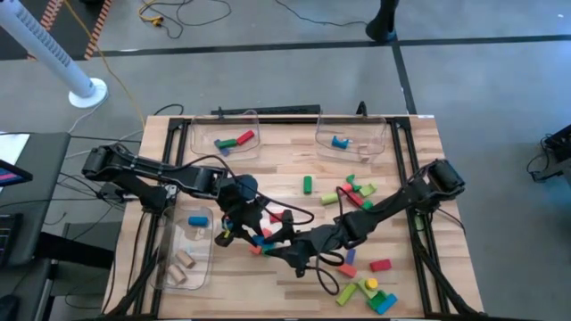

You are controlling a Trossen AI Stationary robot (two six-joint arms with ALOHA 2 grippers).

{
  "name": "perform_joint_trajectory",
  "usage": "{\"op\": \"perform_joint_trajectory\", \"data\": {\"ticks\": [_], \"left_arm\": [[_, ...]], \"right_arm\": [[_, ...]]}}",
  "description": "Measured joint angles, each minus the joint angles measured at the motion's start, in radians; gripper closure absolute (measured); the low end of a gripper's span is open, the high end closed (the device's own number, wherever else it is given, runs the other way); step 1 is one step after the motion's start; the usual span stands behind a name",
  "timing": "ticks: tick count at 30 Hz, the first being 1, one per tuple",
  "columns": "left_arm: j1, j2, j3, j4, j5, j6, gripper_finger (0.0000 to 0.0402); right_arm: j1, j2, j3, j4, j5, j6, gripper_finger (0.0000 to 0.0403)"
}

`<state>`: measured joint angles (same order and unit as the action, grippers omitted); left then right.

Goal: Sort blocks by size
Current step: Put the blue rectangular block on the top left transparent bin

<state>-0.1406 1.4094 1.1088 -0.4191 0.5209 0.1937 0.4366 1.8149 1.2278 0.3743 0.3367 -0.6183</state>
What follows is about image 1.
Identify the black mat with striped edge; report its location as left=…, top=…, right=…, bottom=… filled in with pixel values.
left=0, top=0, right=112, bottom=62

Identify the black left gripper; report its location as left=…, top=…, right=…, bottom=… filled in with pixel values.
left=214, top=174, right=269, bottom=247

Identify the black table frame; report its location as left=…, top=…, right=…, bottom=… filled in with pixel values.
left=104, top=114, right=492, bottom=321

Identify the black keyboard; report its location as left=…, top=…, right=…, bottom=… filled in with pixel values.
left=0, top=213, right=21, bottom=268

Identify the black floor cable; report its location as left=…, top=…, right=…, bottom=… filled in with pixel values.
left=137, top=0, right=233, bottom=40
left=274, top=0, right=371, bottom=27

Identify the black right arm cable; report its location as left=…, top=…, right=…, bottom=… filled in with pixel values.
left=335, top=185, right=358, bottom=215

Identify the natural wooden cylinder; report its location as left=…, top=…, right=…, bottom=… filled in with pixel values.
left=166, top=264, right=187, bottom=286
left=174, top=250, right=196, bottom=269

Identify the clear plastic bin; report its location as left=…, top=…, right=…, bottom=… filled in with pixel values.
left=151, top=204, right=214, bottom=291
left=190, top=110, right=261, bottom=161
left=314, top=114, right=388, bottom=162

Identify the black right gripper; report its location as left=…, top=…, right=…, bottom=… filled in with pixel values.
left=261, top=222, right=358, bottom=278

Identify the white tower fan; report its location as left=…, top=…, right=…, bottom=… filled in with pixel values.
left=0, top=0, right=109, bottom=110

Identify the black side desk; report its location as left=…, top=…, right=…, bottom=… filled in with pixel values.
left=0, top=131, right=72, bottom=321

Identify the lime green cylinder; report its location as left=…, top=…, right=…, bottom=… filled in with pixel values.
left=335, top=282, right=359, bottom=307

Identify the yellow cable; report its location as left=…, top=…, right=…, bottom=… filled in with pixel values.
left=62, top=0, right=148, bottom=130

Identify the blue wooden block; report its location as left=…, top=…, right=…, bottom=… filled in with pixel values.
left=376, top=292, right=399, bottom=316

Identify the black bar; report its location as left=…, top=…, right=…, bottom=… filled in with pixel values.
left=211, top=104, right=321, bottom=116

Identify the tablet with pink screen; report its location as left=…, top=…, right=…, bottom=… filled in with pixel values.
left=0, top=158, right=35, bottom=188

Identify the black equipment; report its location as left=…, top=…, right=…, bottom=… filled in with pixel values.
left=525, top=124, right=571, bottom=188

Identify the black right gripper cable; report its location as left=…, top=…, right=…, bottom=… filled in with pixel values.
left=314, top=251, right=341, bottom=296

